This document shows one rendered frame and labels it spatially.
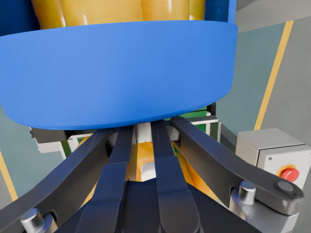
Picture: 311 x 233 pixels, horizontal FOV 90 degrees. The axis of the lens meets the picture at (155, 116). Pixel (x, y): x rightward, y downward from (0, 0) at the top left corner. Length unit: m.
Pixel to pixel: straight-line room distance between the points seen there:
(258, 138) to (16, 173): 2.07
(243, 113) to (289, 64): 0.55
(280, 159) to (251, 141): 0.06
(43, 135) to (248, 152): 0.47
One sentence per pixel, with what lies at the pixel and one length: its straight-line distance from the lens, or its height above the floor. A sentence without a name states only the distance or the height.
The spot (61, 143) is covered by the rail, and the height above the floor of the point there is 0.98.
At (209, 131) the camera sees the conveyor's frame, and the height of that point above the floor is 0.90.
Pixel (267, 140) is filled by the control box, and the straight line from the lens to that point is 0.43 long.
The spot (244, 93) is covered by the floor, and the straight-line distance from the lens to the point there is 1.65.
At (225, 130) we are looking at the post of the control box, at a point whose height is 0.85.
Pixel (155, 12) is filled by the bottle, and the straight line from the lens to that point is 0.19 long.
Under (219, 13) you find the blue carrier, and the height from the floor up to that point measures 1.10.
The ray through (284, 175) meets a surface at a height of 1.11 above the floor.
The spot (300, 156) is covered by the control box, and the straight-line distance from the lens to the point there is 0.42.
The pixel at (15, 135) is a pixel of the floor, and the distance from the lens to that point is 1.89.
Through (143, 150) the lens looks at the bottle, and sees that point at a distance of 0.33.
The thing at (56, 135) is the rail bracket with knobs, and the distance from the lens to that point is 0.42.
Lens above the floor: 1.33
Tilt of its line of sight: 68 degrees down
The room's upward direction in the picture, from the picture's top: 168 degrees clockwise
